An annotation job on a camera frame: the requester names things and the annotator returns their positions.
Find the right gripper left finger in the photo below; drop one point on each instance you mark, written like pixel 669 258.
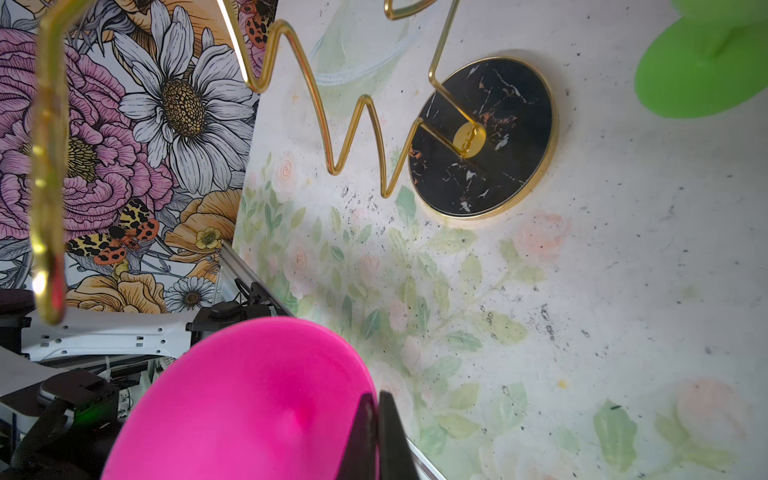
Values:
pixel 359 460

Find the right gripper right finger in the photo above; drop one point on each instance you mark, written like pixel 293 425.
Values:
pixel 396 460

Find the pink wine glass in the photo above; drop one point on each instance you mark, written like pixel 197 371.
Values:
pixel 178 430

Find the green wine glass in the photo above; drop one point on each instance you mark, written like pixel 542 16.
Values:
pixel 712 59

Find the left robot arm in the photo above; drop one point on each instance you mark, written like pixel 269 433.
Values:
pixel 66 390

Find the aluminium front rail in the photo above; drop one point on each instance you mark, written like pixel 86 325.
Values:
pixel 294 389

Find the gold wire glass rack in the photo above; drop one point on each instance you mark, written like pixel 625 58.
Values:
pixel 50 134

